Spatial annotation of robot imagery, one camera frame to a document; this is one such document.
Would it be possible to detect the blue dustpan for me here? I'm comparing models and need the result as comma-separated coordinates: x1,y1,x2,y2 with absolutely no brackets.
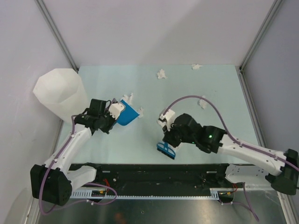
116,100,139,126

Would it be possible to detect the blue hand brush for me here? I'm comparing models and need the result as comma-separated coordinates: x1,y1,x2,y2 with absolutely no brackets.
157,141,177,160

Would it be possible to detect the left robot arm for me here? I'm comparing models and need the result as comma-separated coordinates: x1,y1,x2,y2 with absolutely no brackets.
30,99,125,206

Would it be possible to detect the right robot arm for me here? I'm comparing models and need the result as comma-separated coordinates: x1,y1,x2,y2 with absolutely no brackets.
157,111,299,196

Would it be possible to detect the paper scrap left upper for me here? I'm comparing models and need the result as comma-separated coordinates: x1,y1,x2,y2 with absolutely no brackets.
121,93,134,105

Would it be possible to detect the paper scrap centre small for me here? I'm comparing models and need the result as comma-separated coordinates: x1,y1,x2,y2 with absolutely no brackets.
137,107,144,118

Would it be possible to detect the translucent white waste bin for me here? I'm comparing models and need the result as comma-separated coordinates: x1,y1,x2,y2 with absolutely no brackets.
33,68,90,124

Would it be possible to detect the paper scrap top centre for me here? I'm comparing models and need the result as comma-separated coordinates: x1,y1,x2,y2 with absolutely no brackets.
156,69,167,79

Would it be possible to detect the paper scrap top right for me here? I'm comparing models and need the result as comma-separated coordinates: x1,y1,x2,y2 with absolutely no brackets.
191,64,203,70

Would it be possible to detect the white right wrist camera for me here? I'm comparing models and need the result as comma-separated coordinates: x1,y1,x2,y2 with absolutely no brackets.
157,109,176,129

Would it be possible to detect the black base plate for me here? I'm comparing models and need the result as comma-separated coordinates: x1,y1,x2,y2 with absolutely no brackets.
89,163,243,198

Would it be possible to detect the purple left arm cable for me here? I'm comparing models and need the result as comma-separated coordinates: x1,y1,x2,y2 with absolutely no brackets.
38,98,119,215

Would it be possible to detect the grey cable duct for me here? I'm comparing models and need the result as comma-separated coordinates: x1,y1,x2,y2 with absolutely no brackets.
70,188,221,200

